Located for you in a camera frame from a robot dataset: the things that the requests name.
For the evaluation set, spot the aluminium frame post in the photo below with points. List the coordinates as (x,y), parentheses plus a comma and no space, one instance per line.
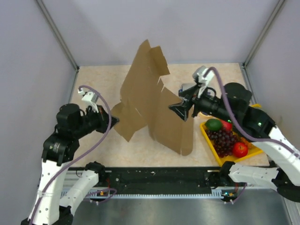
(57,34)
(264,32)

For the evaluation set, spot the red fruit behind avocado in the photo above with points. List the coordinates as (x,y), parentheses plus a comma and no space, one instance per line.
(226,125)

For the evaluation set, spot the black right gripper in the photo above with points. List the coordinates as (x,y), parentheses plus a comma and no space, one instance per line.
(181,109)

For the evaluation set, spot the green avocado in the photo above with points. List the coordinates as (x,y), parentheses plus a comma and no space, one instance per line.
(213,124)

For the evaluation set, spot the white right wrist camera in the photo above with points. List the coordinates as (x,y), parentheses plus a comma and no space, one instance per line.
(202,78)

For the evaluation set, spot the razor blister pack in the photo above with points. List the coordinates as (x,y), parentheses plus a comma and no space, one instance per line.
(211,92)

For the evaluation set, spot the brown cardboard box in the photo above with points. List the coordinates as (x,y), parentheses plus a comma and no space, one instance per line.
(144,102)

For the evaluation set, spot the red apple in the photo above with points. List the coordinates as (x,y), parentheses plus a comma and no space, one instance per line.
(240,150)

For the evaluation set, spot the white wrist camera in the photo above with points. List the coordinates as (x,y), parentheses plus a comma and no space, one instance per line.
(90,99)
(202,78)

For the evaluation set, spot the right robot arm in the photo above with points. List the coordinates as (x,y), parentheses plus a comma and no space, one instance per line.
(255,126)

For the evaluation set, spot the dark red grape bunch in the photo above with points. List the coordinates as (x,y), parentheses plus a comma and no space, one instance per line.
(223,141)

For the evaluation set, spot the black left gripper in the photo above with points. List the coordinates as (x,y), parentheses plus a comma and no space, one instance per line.
(103,116)

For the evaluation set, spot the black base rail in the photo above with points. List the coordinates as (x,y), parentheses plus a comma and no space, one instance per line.
(163,180)

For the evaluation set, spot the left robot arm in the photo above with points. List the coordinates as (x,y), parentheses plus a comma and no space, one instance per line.
(50,207)

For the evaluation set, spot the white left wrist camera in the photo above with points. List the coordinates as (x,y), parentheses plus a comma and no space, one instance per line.
(90,99)

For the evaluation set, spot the yellow plastic tray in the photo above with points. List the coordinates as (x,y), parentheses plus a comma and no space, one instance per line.
(252,150)

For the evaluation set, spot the aluminium frame post right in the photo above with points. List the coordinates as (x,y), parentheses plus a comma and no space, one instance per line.
(264,32)

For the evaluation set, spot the aluminium frame post left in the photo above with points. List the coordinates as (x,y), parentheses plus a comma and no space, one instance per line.
(57,34)

